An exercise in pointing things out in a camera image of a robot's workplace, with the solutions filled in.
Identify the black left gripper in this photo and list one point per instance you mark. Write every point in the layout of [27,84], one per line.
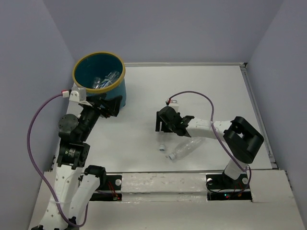
[112,105]

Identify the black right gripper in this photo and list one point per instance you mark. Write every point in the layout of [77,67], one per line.
[163,127]

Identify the clear wide-mouth plastic jar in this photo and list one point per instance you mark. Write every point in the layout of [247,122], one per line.
[96,83]

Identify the clear bottle white cap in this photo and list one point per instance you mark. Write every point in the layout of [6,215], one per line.
[185,148]

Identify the small bottle black cap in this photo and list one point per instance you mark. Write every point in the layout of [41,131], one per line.
[113,76]

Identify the crushed clear plastic bottle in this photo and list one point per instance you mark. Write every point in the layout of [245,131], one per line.
[162,147]

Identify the clear bottle green white label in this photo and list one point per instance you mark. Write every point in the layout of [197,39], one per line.
[107,82]

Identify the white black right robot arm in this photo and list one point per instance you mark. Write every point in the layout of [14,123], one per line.
[238,137]

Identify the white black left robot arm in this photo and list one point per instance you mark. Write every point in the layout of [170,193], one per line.
[74,182]

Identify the teal bin yellow rim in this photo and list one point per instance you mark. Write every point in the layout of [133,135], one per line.
[100,64]

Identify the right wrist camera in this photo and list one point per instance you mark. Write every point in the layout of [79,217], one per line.
[173,104]

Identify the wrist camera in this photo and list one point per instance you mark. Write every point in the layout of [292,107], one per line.
[76,94]
[173,104]

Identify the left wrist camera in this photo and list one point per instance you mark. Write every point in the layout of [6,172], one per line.
[76,94]

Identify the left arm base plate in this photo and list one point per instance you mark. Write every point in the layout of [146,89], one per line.
[110,191]

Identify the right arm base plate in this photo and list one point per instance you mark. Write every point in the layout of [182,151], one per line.
[221,188]

